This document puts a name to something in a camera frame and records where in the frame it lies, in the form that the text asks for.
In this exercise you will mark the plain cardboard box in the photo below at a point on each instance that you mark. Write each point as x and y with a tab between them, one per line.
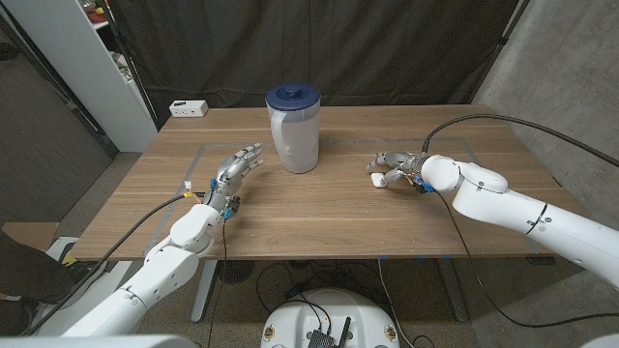
34	232

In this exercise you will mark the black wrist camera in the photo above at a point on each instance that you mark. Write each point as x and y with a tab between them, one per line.
233	205
423	186

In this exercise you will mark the black round floor fan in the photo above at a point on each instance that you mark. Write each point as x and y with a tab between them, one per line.
237	271

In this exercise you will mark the black backdrop stand pole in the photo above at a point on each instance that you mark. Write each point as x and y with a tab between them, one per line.
503	42
125	48

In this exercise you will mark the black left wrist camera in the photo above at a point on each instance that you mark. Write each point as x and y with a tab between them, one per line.
233	205

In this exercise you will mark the white AirPods case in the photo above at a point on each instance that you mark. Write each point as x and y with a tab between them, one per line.
375	181

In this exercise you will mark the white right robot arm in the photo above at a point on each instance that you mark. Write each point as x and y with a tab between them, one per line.
508	203

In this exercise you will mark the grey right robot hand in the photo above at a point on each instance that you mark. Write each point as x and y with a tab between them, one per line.
403	162

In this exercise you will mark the frosted pitcher with blue lid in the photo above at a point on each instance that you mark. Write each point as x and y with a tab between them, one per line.
297	135

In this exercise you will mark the white robot torso base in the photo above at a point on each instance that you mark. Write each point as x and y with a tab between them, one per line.
300	319

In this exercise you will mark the black torso computer module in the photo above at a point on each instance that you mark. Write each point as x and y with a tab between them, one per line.
321	340

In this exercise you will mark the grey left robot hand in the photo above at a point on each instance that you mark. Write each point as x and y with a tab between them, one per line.
229	174

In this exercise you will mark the white table leg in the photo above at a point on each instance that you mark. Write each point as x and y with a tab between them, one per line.
203	290

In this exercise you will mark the black backdrop curtain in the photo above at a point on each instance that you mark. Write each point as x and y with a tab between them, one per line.
387	48

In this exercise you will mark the white power strip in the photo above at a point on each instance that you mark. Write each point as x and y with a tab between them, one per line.
188	108

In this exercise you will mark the white shelf cabinet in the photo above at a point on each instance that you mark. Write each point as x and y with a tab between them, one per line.
87	63

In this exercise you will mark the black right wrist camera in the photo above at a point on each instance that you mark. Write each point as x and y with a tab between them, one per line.
423	186

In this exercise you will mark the grey table leg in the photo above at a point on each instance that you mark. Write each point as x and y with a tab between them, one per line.
452	290

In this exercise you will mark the black torso antenna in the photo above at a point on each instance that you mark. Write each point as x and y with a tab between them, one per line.
344	333

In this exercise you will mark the white yellow black floor base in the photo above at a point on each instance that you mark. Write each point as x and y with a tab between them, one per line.
58	246

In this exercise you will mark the red shelf item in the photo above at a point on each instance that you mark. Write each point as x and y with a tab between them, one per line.
97	17

